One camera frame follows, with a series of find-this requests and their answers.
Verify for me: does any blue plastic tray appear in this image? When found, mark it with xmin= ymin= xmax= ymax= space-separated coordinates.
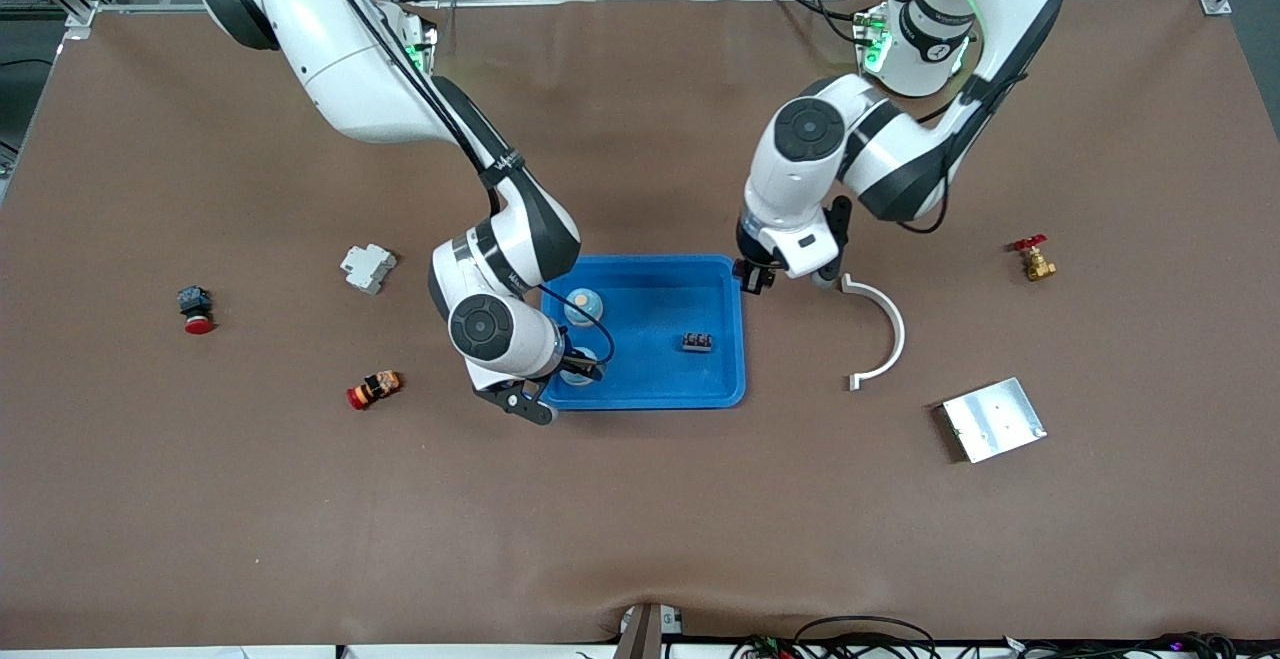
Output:
xmin=537 ymin=254 xmax=747 ymax=411

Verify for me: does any red yellow emergency stop button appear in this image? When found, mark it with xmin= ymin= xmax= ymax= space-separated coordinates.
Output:
xmin=346 ymin=370 xmax=403 ymax=411

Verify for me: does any white circuit breaker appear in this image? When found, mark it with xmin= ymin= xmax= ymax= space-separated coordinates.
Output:
xmin=340 ymin=243 xmax=399 ymax=296

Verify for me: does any silver metal plate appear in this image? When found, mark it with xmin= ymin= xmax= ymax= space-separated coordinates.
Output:
xmin=937 ymin=377 xmax=1048 ymax=465

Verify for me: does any red push button black body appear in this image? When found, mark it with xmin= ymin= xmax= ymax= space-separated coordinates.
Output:
xmin=177 ymin=285 xmax=216 ymax=336

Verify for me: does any white curved plastic bracket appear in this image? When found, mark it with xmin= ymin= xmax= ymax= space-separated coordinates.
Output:
xmin=840 ymin=273 xmax=907 ymax=392

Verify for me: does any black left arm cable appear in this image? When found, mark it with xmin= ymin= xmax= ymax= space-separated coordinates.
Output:
xmin=895 ymin=0 xmax=1093 ymax=236

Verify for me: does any brass valve red handle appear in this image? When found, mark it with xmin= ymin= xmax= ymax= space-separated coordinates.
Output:
xmin=1008 ymin=235 xmax=1058 ymax=283

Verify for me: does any black cable bundle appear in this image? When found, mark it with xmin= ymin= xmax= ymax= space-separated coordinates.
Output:
xmin=730 ymin=615 xmax=1280 ymax=659

